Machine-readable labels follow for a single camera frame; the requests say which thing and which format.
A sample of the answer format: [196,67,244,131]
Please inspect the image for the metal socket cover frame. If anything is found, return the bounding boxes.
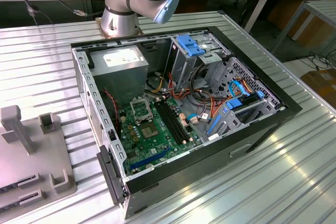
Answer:
[130,98,154,123]

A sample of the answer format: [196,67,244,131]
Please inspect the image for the CPU socket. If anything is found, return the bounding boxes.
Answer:
[139,120,161,141]

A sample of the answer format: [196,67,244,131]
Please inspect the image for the black RAM slot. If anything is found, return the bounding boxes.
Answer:
[154,101,184,145]
[157,100,186,144]
[160,99,189,143]
[163,98,192,142]

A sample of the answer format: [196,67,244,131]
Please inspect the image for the grey optical drive cage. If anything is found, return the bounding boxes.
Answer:
[167,33,232,92]

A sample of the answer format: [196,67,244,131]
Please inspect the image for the blue plastic bay strip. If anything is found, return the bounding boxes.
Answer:
[206,113,224,137]

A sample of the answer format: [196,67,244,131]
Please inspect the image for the green Dell motherboard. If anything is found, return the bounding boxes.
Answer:
[117,95,205,175]

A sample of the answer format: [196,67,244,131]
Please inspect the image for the blue plastic drive latch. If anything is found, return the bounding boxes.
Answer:
[175,34,208,57]

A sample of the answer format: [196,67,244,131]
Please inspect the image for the grey power supply box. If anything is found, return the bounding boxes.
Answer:
[88,45,150,108]

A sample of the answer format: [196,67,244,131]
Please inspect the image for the blue expansion slot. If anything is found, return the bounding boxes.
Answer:
[130,147,171,170]

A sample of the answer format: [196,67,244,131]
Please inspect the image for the blue disk carrier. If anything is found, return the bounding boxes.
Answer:
[225,90,265,111]

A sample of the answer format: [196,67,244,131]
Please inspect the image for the grey perforated disk bay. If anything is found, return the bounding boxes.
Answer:
[204,56,287,142]

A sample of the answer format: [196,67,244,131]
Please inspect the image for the black open PC case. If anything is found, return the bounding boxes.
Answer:
[70,26,303,220]

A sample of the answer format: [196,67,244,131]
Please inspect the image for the brown cardboard box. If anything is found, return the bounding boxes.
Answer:
[300,68,336,109]
[267,0,329,48]

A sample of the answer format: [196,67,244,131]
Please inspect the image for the grey parts rack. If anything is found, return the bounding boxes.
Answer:
[0,104,78,213]

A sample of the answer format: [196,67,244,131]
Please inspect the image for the grey metal slat table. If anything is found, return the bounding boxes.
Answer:
[271,0,336,57]

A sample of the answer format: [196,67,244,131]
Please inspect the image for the yellow black power wires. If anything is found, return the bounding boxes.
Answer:
[145,71,165,94]

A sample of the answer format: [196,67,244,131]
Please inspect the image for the black round cable bundle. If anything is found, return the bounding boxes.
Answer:
[189,62,212,98]

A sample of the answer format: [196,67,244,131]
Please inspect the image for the orange red power wires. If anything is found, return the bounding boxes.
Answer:
[167,71,254,124]

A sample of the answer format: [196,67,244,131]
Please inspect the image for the twisted coloured fan wire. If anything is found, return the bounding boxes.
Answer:
[101,89,123,133]

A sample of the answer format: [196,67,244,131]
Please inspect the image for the blue flat data wire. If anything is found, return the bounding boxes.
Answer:
[227,79,251,99]

